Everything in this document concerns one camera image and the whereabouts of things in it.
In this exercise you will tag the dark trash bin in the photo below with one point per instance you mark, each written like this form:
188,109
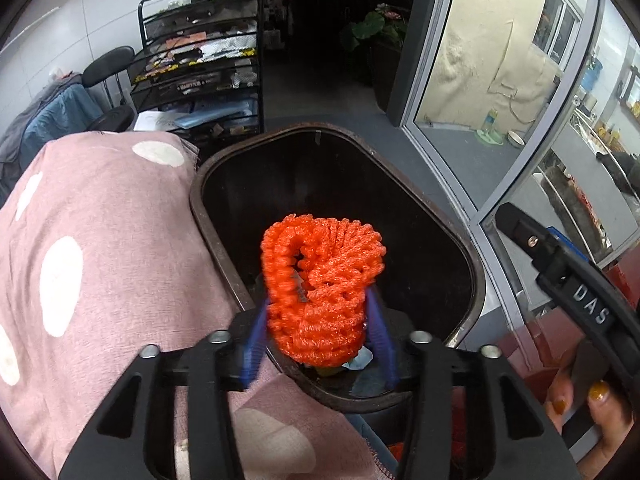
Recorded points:
325,180

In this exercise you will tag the massage bed with blue cover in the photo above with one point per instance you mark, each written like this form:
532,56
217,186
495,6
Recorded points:
50,120

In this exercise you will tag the person's right hand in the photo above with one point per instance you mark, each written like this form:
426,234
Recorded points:
612,425

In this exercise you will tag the green pet water feeder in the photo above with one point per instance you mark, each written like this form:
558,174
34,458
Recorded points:
489,127

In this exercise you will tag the orange foam fruit net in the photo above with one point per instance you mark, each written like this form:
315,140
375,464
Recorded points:
325,285

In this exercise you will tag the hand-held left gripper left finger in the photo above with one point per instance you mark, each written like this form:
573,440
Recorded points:
252,355

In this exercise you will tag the black round stool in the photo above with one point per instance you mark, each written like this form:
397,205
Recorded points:
107,60

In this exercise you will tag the grey framed glass door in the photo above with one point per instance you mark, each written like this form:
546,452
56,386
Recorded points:
425,60

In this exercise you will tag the white pet bowl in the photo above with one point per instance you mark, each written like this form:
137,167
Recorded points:
516,139

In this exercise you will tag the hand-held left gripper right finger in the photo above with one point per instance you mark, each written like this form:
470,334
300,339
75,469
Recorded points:
385,350

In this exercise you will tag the black mesh cart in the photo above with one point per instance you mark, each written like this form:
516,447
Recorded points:
200,80

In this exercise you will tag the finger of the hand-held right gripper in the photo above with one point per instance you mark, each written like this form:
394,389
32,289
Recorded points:
570,245
592,305

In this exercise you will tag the potted plant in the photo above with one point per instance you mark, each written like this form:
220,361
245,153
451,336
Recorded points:
372,30

